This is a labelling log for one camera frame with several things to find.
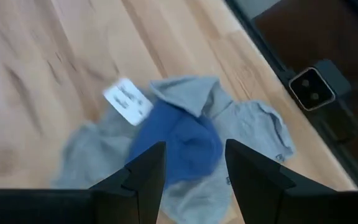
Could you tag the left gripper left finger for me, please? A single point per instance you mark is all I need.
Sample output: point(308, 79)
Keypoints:
point(129, 199)

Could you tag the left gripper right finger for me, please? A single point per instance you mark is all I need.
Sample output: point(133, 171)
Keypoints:
point(266, 196)

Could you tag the grey hooded sweatshirt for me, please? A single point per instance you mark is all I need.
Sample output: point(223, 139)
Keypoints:
point(182, 146)

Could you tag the white paper sock label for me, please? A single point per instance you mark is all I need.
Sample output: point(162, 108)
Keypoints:
point(127, 101)

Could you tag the black aluminium table frame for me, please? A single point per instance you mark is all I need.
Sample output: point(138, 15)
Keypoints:
point(269, 53)

